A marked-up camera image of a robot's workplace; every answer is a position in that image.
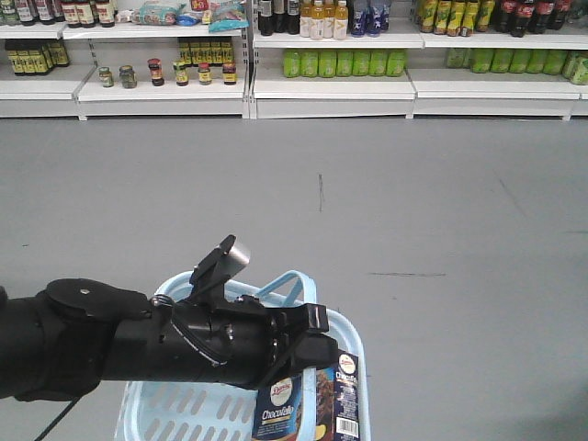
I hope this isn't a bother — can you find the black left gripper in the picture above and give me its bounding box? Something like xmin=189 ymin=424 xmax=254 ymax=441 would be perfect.
xmin=172 ymin=296 xmax=338 ymax=390

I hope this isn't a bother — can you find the light blue plastic basket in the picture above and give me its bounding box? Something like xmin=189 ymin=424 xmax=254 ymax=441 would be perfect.
xmin=114 ymin=269 xmax=372 ymax=441

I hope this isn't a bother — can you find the blue chocolate cookie box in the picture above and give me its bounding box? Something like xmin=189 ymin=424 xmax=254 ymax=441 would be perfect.
xmin=252 ymin=375 xmax=302 ymax=440

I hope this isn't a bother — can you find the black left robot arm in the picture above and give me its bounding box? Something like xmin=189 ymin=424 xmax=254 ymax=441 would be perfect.
xmin=1 ymin=278 xmax=338 ymax=401

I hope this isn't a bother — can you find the white store shelving unit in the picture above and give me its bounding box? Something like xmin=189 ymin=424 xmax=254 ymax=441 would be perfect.
xmin=1 ymin=1 xmax=587 ymax=120

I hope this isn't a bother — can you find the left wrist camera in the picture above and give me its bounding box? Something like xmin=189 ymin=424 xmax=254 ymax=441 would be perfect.
xmin=187 ymin=234 xmax=251 ymax=309

